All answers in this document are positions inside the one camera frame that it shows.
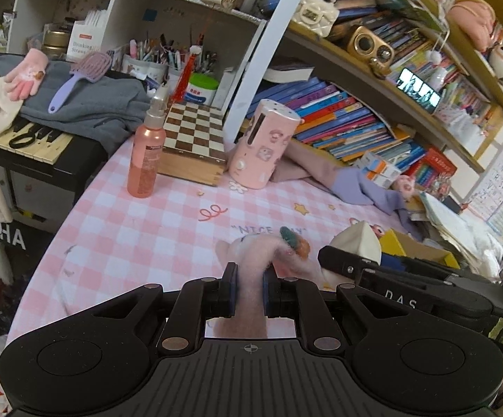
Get pink spray bottle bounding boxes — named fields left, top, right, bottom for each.
left=127, top=86, right=169, bottom=198

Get pink bag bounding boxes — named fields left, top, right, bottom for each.
left=447, top=0, right=495, bottom=50

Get grey cloth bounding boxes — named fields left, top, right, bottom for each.
left=0, top=58, right=152, bottom=157

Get pink knit glove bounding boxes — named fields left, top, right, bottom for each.
left=6, top=49, right=48, bottom=103

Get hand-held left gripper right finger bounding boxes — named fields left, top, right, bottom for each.
left=262, top=269, right=413, bottom=352

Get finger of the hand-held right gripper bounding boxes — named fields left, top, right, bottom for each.
left=318, top=247, right=427, bottom=279
left=381, top=254, right=473, bottom=290

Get yellow cardboard box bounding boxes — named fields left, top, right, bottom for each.
left=379, top=229, right=461, bottom=270

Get red thick books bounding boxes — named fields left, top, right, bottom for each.
left=403, top=148, right=458, bottom=196

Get white shelf unit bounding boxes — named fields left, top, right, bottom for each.
left=0, top=0, right=269, bottom=109

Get black scissors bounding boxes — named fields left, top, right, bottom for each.
left=8, top=122, right=39, bottom=148

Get gold tin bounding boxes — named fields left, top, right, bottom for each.
left=43, top=28, right=72, bottom=57

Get white lamp pole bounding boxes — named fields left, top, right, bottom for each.
left=229, top=0, right=319, bottom=140

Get wooden chessboard box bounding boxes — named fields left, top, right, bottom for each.
left=158, top=102, right=228, bottom=187

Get pink cylinder holder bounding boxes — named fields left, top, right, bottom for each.
left=227, top=99, right=301, bottom=189

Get pink pig toy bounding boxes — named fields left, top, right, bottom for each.
left=392, top=174, right=417, bottom=203

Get white plastic bag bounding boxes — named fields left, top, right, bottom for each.
left=447, top=215, right=503, bottom=279

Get black piano keyboard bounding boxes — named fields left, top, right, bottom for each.
left=0, top=115, right=108, bottom=233

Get red tassel ornament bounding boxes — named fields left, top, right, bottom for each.
left=175, top=46, right=202, bottom=103

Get pen holders with pens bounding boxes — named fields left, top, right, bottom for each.
left=123, top=32, right=217, bottom=92

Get row of colourful books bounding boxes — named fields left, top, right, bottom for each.
left=251, top=76, right=428, bottom=166

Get pink checked tablecloth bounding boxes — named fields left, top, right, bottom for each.
left=3, top=139, right=452, bottom=357

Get beige block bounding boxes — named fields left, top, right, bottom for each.
left=330, top=221, right=383, bottom=265

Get stack of papers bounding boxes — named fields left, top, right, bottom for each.
left=408, top=191, right=503, bottom=279

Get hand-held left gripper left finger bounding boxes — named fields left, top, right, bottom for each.
left=90, top=263, right=239, bottom=353

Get gold radio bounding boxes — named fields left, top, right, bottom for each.
left=349, top=25, right=395, bottom=80

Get white quilted purse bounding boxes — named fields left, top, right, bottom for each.
left=292, top=0, right=339, bottom=36

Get orange white carton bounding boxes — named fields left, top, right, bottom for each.
left=366, top=151, right=403, bottom=175
left=362, top=166, right=392, bottom=187

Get phone with lit screen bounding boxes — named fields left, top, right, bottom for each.
left=397, top=68, right=442, bottom=114

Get white straws box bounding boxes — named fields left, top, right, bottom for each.
left=66, top=9, right=113, bottom=62

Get lavender cloth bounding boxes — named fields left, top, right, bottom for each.
left=330, top=167, right=417, bottom=229

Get white jar green lid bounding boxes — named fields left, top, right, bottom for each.
left=185, top=74, right=219, bottom=106

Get wooden bookshelf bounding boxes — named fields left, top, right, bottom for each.
left=277, top=0, right=503, bottom=174

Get purple hairbrush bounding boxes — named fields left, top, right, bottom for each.
left=48, top=51, right=112, bottom=115

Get mauve cloth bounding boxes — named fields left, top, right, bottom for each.
left=271, top=139, right=348, bottom=192

